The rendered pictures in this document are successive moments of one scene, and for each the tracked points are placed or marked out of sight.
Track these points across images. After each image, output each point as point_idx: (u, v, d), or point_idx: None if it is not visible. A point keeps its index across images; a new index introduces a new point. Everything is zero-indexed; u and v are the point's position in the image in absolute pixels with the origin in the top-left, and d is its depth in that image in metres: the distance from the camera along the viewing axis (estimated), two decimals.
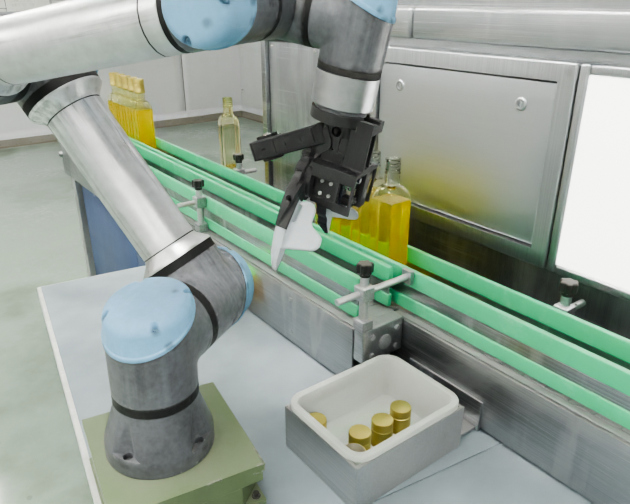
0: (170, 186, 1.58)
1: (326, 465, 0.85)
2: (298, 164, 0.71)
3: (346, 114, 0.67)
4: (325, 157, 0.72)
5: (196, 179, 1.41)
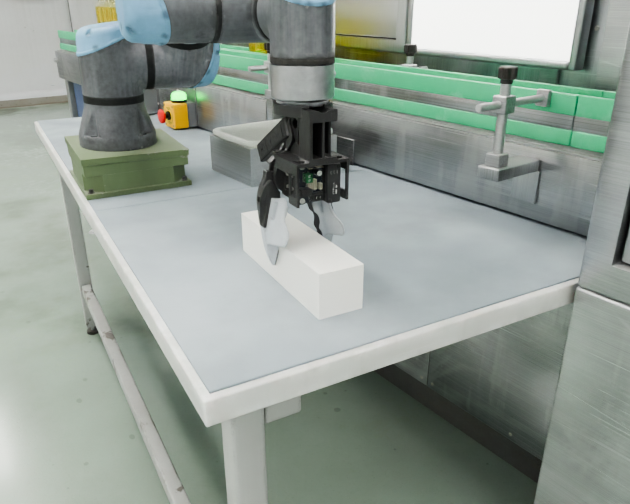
0: None
1: (234, 163, 1.23)
2: (269, 158, 0.74)
3: (290, 103, 0.67)
4: (292, 150, 0.72)
5: None
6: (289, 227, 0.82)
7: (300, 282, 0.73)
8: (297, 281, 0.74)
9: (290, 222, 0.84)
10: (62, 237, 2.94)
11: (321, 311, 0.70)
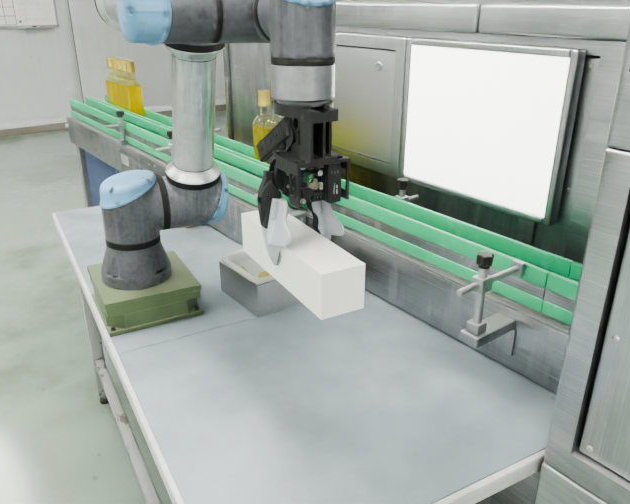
0: (152, 139, 2.07)
1: (242, 292, 1.35)
2: (269, 158, 0.74)
3: (290, 103, 0.67)
4: (293, 150, 0.72)
5: (170, 130, 1.90)
6: (290, 227, 0.82)
7: (302, 282, 0.73)
8: (299, 281, 0.74)
9: (290, 222, 0.84)
10: (72, 291, 3.06)
11: (323, 311, 0.70)
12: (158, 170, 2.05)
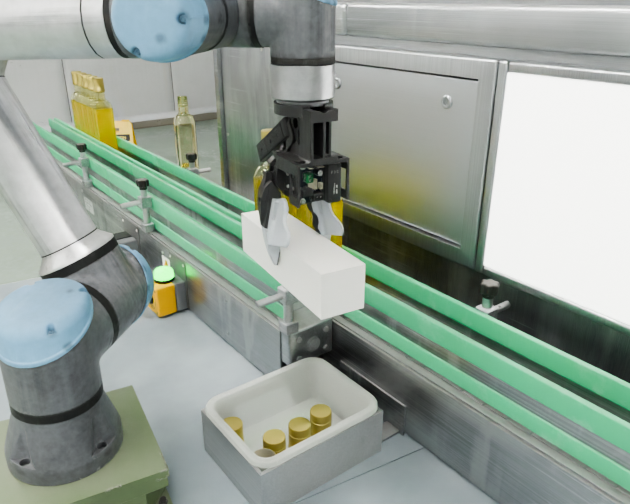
0: (121, 185, 1.56)
1: (236, 471, 0.84)
2: (269, 158, 0.74)
3: (290, 103, 0.67)
4: (292, 150, 0.72)
5: (141, 179, 1.39)
6: (290, 227, 0.82)
7: (302, 282, 0.73)
8: (299, 281, 0.74)
9: (290, 222, 0.84)
10: None
11: (323, 311, 0.70)
12: (128, 227, 1.54)
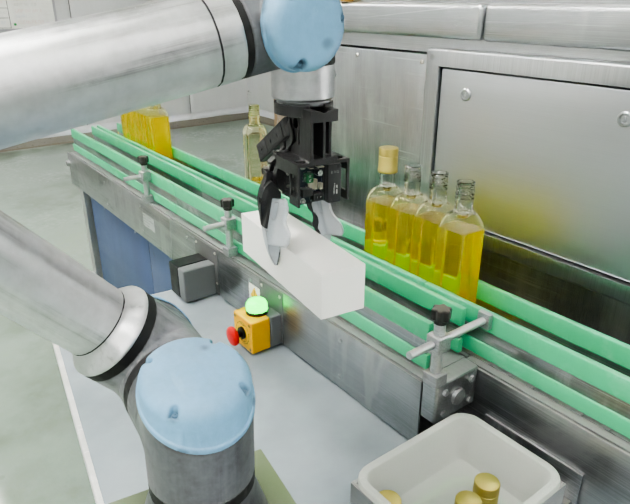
0: (193, 203, 1.43)
1: None
2: (269, 158, 0.74)
3: (290, 103, 0.67)
4: (293, 150, 0.72)
5: (225, 198, 1.25)
6: (290, 227, 0.82)
7: (302, 282, 0.73)
8: (299, 281, 0.74)
9: (290, 222, 0.84)
10: None
11: (323, 311, 0.70)
12: (203, 249, 1.40)
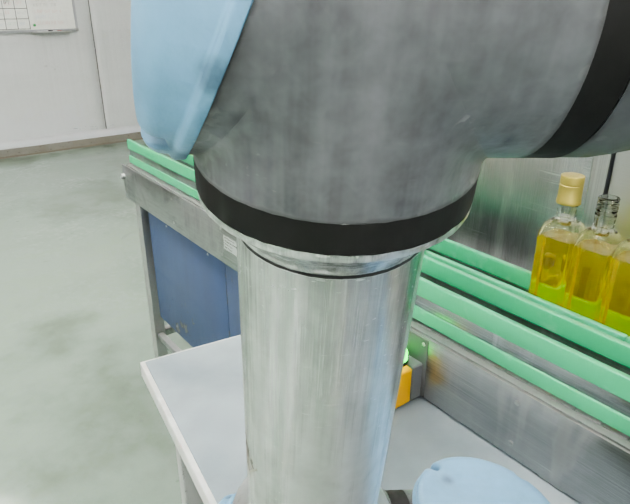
0: None
1: None
2: None
3: None
4: None
5: None
6: None
7: None
8: None
9: None
10: (124, 395, 2.26)
11: None
12: None
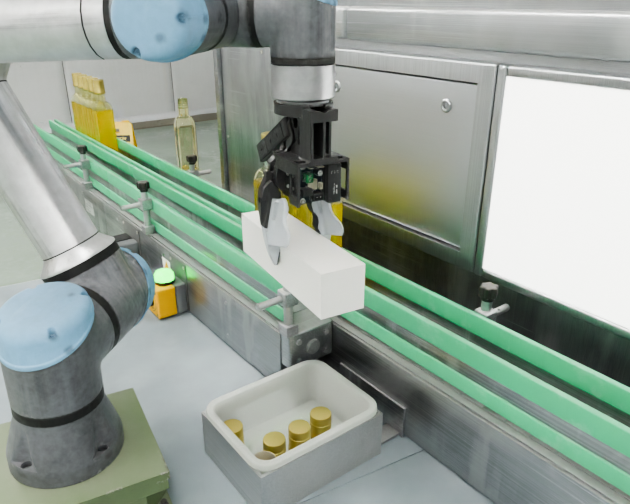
0: (121, 187, 1.57)
1: (237, 473, 0.84)
2: (269, 158, 0.74)
3: (290, 103, 0.67)
4: (293, 150, 0.72)
5: (141, 181, 1.39)
6: (290, 227, 0.82)
7: (302, 282, 0.73)
8: (299, 281, 0.74)
9: (290, 222, 0.84)
10: None
11: (323, 311, 0.70)
12: (128, 229, 1.54)
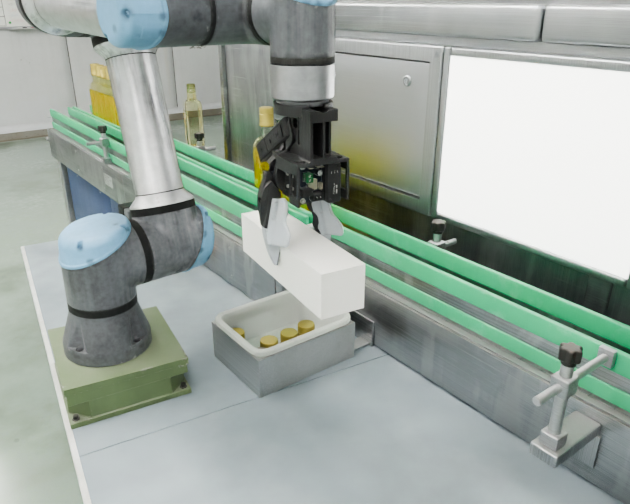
0: None
1: (240, 364, 1.08)
2: (269, 158, 0.74)
3: (290, 103, 0.67)
4: (292, 150, 0.72)
5: None
6: (290, 227, 0.82)
7: (302, 282, 0.73)
8: (299, 281, 0.74)
9: (290, 222, 0.84)
10: None
11: (323, 311, 0.70)
12: None
